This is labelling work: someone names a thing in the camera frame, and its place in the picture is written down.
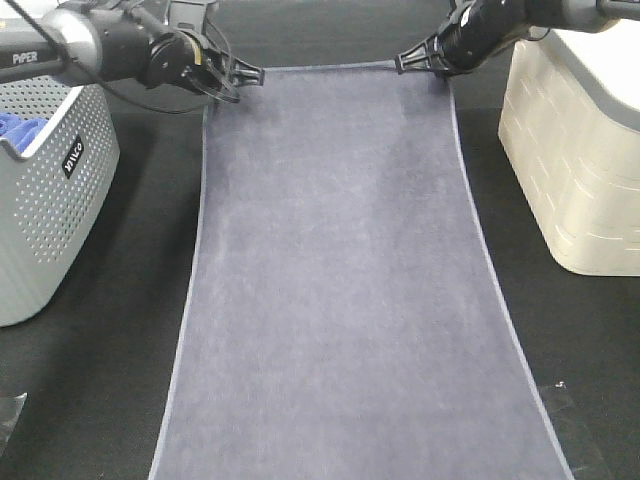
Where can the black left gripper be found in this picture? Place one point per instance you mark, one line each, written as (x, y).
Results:
(179, 59)

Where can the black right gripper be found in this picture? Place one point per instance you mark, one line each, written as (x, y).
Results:
(475, 31)

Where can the grey towel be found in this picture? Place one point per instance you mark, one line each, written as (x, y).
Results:
(344, 318)

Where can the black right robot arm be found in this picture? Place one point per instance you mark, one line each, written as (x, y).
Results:
(581, 16)

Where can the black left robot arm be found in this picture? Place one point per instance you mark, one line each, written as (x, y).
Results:
(80, 43)

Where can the blue towel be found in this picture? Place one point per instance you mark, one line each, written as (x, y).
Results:
(19, 132)

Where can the cream white storage basket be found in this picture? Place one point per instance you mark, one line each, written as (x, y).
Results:
(570, 128)

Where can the grey perforated laundry basket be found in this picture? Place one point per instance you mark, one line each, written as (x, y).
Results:
(51, 192)

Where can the clear tape strip left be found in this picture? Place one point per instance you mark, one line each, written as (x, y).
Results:
(10, 410)

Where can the clear tape strip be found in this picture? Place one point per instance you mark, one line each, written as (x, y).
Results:
(10, 410)
(582, 453)

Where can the clear tape strip right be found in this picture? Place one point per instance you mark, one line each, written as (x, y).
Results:
(582, 453)

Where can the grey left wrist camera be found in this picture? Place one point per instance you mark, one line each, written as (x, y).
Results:
(188, 14)

